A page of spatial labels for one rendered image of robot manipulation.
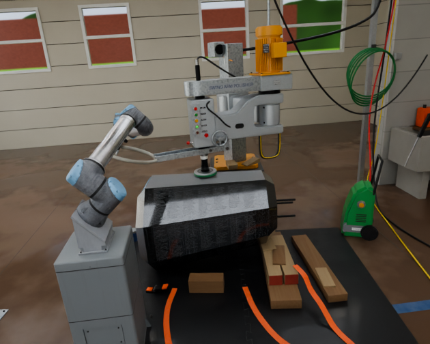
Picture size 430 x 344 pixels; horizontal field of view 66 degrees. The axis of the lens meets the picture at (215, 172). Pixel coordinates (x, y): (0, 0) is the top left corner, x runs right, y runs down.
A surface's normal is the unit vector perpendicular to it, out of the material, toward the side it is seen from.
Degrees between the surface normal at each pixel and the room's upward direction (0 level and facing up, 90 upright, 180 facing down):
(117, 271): 90
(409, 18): 90
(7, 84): 90
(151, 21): 90
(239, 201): 45
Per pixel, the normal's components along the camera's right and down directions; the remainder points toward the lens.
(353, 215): -0.27, 0.33
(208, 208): -0.01, -0.44
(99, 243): 0.12, 0.32
